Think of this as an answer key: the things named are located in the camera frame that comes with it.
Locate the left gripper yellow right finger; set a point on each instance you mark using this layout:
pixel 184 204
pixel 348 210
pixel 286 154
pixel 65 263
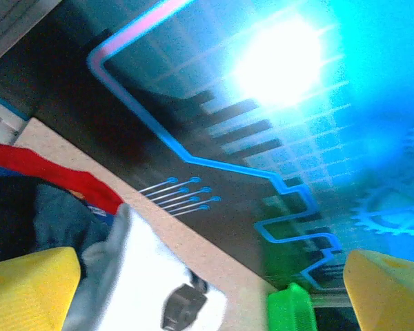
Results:
pixel 393 296

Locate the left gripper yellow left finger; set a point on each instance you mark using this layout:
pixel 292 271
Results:
pixel 27 293

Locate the white t-shirt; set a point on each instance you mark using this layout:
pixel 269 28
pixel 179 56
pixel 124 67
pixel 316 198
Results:
pixel 138 269

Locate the blue-grey t-shirt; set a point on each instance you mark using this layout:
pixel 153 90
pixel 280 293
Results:
pixel 48 217

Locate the green plastic basket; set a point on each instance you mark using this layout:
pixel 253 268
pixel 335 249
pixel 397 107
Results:
pixel 290 310

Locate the red t-shirt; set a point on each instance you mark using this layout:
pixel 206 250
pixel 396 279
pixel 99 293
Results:
pixel 65 179

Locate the aluminium side rail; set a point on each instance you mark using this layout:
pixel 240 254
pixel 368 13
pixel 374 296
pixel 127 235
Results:
pixel 3 120

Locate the aluminium frame post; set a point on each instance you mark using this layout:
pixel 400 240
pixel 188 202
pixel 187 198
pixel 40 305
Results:
pixel 10 24

